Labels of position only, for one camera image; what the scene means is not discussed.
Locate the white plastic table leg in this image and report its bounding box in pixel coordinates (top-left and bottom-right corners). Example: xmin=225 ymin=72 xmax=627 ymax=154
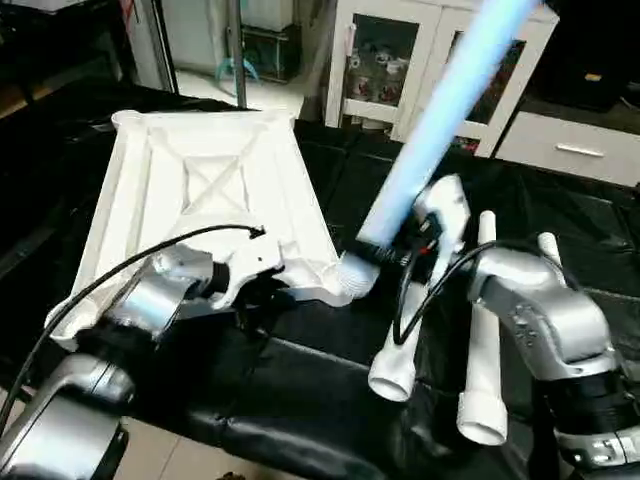
xmin=367 ymin=285 xmax=428 ymax=404
xmin=340 ymin=0 xmax=543 ymax=301
xmin=456 ymin=210 xmax=510 ymax=447
xmin=537 ymin=231 xmax=562 ymax=267

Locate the white plastic table top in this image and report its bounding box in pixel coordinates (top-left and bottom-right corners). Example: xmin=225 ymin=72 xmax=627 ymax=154
xmin=46 ymin=109 xmax=383 ymax=353

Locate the black table mat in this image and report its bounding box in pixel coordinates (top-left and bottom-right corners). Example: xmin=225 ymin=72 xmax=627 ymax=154
xmin=0 ymin=85 xmax=640 ymax=480

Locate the white drawer unit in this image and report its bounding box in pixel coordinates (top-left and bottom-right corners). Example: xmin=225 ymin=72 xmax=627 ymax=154
xmin=494 ymin=110 xmax=640 ymax=189

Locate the white glass door cabinet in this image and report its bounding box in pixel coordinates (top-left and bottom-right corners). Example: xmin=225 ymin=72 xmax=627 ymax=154
xmin=324 ymin=0 xmax=561 ymax=159

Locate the blue plastic stool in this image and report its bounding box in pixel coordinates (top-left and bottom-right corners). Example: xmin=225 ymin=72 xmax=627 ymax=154
xmin=217 ymin=57 xmax=264 ymax=87

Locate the black box device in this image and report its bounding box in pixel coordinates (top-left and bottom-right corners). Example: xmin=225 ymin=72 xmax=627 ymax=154
xmin=558 ymin=38 xmax=623 ymax=111

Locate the grey metal frame post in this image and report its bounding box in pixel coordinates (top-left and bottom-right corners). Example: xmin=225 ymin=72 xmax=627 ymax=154
xmin=144 ymin=0 xmax=181 ymax=93
xmin=224 ymin=0 xmax=249 ymax=109

